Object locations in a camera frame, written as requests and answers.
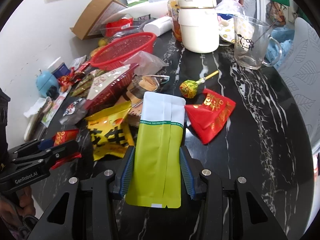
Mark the clear brown biscuit packet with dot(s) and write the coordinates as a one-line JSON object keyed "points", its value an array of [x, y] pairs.
{"points": [[135, 93]]}

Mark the white paper roll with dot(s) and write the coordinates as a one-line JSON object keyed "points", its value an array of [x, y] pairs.
{"points": [[158, 26]]}

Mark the green yellow lollipop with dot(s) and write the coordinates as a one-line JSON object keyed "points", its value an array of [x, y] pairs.
{"points": [[189, 88]]}

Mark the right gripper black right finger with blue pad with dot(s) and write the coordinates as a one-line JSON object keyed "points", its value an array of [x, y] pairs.
{"points": [[249, 216]]}

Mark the red gold snack packet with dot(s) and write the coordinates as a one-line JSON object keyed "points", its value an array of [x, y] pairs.
{"points": [[207, 119]]}

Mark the white leaf pattern chair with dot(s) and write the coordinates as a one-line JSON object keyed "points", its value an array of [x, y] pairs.
{"points": [[300, 71]]}

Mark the black white small packet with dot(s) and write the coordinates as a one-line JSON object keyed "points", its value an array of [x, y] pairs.
{"points": [[74, 112]]}

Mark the red bag in clear tray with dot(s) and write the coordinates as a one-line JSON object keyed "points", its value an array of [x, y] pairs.
{"points": [[123, 27]]}

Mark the red plastic basket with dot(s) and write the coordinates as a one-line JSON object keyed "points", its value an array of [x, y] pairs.
{"points": [[118, 51]]}

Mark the blue jar white lid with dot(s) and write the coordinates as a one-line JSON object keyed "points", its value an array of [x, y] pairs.
{"points": [[58, 68]]}

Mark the smiley pattern cloth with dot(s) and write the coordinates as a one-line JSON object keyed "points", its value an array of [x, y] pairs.
{"points": [[226, 27]]}

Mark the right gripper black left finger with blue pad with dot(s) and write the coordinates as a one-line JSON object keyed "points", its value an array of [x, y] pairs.
{"points": [[83, 209]]}

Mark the small red candy packet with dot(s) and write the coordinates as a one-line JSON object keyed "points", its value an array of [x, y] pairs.
{"points": [[62, 137]]}

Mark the blue round figurine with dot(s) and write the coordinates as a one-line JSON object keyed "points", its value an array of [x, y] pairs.
{"points": [[47, 85]]}

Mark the green brown snack packs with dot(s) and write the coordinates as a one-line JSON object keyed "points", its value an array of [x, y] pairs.
{"points": [[82, 89]]}

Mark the red white triangular packet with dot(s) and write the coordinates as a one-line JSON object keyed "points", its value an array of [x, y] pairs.
{"points": [[107, 88]]}

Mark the green white snack pouch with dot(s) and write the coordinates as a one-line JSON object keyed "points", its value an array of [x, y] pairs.
{"points": [[156, 178]]}

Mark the white pink plastic bag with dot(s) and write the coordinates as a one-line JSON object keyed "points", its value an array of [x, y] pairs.
{"points": [[234, 7]]}

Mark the yellow black snack bag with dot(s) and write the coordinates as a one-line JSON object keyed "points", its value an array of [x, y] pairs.
{"points": [[110, 132]]}

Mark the person's left hand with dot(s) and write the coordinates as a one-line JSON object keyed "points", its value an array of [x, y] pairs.
{"points": [[11, 213]]}

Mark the white thermos jug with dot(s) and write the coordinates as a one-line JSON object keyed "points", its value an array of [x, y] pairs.
{"points": [[199, 25]]}

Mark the red wrapped candies pile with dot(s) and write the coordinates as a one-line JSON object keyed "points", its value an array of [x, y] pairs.
{"points": [[73, 77]]}

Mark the cardboard box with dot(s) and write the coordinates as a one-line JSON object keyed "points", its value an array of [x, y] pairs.
{"points": [[92, 18]]}

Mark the glass mug with cat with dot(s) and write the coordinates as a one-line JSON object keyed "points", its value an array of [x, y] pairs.
{"points": [[252, 38]]}

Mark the clear plastic bag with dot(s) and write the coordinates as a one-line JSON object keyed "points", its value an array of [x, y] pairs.
{"points": [[148, 64]]}

